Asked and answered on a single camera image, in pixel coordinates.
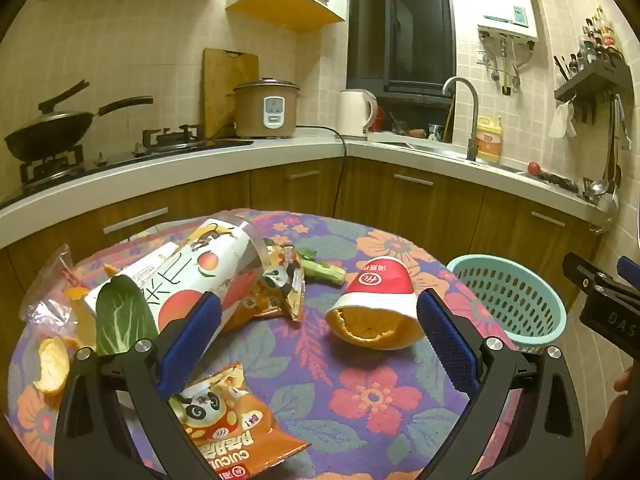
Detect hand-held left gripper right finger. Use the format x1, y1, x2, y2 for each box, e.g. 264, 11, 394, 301
416, 287, 586, 480

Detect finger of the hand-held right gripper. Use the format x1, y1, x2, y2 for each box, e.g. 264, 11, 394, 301
562, 251, 614, 292
616, 256, 640, 288

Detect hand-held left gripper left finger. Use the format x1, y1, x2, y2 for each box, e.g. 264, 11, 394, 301
54, 291, 223, 480

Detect teal plastic basket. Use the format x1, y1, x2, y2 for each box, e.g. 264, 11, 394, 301
446, 254, 568, 353

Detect red and white paper cup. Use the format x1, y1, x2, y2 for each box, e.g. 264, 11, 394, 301
325, 257, 431, 352

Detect orange panda snack packet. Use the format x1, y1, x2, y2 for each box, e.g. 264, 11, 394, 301
167, 362, 308, 480
220, 245, 306, 333

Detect person's right hand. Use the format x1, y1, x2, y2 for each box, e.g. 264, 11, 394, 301
586, 366, 640, 476

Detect steel ladle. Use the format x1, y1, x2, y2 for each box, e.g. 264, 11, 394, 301
592, 95, 624, 235

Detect green cabbage leaf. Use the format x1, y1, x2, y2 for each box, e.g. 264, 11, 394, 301
95, 276, 160, 357

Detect dark kitchen tool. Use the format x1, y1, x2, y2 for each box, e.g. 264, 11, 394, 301
537, 171, 582, 194

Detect floral tablecloth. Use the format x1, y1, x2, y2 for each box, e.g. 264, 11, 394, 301
7, 208, 591, 480

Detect wooden base cabinet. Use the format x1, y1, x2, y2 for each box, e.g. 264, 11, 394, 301
0, 156, 603, 311

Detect green vegetable stalk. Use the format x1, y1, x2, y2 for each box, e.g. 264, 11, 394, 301
295, 247, 347, 287

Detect large orange peel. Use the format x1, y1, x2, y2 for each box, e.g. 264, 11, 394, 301
32, 336, 71, 395

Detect metal tongs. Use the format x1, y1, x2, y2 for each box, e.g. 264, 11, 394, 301
615, 94, 632, 151

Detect clear plastic bag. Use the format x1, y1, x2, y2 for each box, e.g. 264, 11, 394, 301
19, 244, 93, 341

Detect white hanging cloth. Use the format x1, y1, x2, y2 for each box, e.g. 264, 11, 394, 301
549, 101, 579, 139

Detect yellow dish soap bottle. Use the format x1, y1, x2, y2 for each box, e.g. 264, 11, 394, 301
476, 115, 502, 164

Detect steel sink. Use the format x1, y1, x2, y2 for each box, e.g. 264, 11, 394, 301
400, 141, 526, 173

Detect steel faucet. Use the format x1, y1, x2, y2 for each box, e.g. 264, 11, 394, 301
442, 76, 481, 162

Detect black gas stove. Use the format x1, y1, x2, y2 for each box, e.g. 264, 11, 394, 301
0, 124, 255, 206

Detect black chopsticks bundle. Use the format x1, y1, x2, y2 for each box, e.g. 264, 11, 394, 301
552, 52, 581, 84

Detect black stove pan support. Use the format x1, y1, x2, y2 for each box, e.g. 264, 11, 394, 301
141, 124, 205, 150
19, 144, 85, 187

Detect white kitchen countertop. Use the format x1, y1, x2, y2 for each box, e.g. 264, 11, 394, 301
0, 132, 613, 251

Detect metal water heater pipes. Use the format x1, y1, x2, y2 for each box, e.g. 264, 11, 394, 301
477, 30, 538, 97

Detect row of seasoning bottles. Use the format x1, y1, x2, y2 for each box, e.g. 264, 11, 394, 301
577, 7, 624, 68

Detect brown rice cooker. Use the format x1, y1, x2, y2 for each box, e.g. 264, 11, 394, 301
226, 78, 305, 140

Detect white electric kettle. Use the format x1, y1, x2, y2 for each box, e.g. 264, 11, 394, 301
335, 89, 378, 140

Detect black wok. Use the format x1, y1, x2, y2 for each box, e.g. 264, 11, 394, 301
4, 95, 155, 163

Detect wooden cutting board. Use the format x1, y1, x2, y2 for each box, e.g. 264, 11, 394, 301
201, 48, 260, 140

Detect black wok lid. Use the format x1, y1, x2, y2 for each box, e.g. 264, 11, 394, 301
7, 79, 96, 134

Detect dark window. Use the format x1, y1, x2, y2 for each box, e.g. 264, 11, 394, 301
347, 0, 457, 107

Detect black wall rack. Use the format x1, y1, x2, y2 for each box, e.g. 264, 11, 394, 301
554, 62, 632, 104

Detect black power cord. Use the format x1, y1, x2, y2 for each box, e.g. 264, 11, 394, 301
295, 125, 347, 216

